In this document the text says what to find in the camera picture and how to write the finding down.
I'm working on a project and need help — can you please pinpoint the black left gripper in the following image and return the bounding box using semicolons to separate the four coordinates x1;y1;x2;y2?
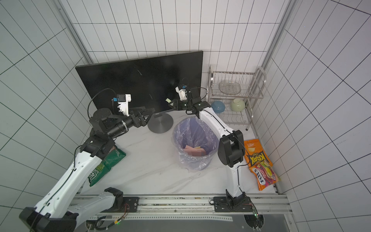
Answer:
107;107;156;137

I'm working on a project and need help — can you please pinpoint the small pink sticky note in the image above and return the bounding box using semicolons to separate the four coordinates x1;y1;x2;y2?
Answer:
183;146;206;157

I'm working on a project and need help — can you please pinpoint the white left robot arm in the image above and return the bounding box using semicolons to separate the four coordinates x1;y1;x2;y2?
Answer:
19;107;155;232

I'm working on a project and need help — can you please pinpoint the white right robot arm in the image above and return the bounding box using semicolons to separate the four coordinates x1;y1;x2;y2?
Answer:
166;98;245;201

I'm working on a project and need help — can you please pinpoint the black computer monitor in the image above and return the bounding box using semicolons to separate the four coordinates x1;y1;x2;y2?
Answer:
75;50;204;134

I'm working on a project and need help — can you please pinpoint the blue bowl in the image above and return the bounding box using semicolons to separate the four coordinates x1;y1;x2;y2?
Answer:
211;101;226;114

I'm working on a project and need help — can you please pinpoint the trash bin with plastic liner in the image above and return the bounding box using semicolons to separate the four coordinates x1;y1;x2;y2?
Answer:
172;117;219;171

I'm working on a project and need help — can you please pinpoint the green snack bag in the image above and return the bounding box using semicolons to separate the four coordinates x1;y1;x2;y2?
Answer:
88;148;126;187

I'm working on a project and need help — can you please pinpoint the green bowl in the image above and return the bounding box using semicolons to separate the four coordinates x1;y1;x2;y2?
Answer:
230;99;246;112

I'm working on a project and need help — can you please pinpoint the metal dish rack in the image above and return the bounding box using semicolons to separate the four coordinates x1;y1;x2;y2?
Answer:
206;66;267;130

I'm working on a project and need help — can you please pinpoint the orange snack bag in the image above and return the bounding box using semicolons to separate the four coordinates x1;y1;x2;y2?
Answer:
244;139;273;167

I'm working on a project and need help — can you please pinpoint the pink candy bag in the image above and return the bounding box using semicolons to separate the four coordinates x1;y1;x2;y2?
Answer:
249;161;281;191

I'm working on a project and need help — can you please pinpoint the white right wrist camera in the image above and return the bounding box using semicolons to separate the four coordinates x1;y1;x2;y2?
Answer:
175;87;187;101

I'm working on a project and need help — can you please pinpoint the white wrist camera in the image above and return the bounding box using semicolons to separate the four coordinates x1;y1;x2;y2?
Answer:
113;94;131;117
175;87;187;101

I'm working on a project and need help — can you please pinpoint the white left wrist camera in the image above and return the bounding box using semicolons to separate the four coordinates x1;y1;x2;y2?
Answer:
113;94;131;117

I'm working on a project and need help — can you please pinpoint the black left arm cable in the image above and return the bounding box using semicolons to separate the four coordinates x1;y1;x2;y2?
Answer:
86;88;117;114

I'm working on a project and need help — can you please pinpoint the metal mounting rail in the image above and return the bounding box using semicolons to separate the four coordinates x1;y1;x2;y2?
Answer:
53;193;293;232

